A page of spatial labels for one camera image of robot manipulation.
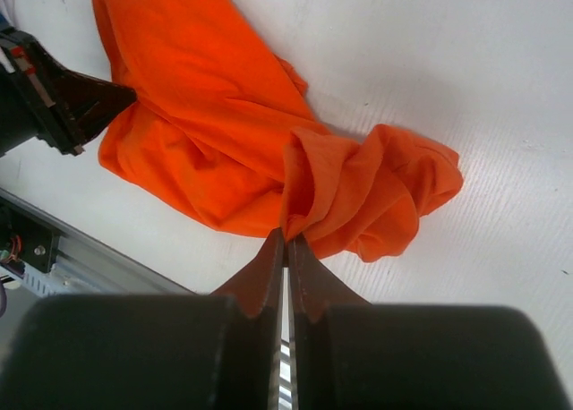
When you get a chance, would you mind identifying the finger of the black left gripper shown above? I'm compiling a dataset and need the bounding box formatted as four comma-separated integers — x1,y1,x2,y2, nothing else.
26,40,137,156

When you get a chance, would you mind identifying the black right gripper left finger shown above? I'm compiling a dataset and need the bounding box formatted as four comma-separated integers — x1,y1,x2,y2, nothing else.
212,229,286,409

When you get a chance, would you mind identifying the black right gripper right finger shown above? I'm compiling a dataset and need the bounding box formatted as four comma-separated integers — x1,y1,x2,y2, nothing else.
286,237,368,409

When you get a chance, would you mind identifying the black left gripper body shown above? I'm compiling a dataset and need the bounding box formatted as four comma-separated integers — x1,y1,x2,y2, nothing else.
1,29,57,155

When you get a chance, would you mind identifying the orange t shirt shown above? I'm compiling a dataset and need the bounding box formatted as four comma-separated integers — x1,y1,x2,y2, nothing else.
92,0,463,262

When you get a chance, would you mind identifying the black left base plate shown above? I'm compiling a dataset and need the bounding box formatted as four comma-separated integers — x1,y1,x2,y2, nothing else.
1,202,60,278

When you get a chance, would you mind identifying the aluminium mounting rail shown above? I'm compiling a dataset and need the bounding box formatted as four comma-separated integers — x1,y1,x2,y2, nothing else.
1,190,191,295

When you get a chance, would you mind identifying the white slotted cable duct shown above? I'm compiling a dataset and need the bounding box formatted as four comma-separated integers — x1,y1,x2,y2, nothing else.
20,269,65,297

